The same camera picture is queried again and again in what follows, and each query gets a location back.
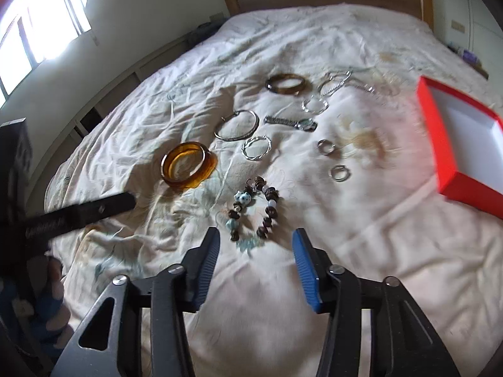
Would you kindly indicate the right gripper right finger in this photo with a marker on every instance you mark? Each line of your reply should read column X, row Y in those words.
column 312, row 265

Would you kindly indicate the low wall shelf unit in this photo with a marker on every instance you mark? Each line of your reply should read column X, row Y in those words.
column 107, row 99

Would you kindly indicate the dark bag beside bed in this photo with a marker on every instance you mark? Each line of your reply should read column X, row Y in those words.
column 204, row 31

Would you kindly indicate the amber resin bangle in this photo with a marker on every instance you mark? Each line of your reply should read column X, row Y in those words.
column 187, row 165

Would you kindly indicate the dark brown bangle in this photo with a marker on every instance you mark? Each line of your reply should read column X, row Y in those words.
column 286, row 84

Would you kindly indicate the wooden nightstand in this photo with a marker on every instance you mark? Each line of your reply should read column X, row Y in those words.
column 469, row 58

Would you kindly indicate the large thin silver hoop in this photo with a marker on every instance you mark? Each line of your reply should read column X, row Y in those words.
column 237, row 126

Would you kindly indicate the twisted silver hoop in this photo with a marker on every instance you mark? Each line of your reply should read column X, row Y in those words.
column 256, row 148

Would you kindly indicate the silver wrist watch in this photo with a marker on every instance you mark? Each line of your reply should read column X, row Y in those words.
column 306, row 124

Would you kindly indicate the floral white bed duvet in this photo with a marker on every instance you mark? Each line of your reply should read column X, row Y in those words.
column 363, row 185

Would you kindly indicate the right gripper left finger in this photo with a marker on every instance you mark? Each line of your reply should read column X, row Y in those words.
column 199, row 264

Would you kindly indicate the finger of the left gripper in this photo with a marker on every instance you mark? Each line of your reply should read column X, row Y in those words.
column 77, row 216

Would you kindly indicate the red jewelry box tray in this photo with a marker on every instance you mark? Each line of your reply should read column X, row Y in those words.
column 466, row 138

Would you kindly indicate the window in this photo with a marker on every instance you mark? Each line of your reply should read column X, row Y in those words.
column 33, row 31

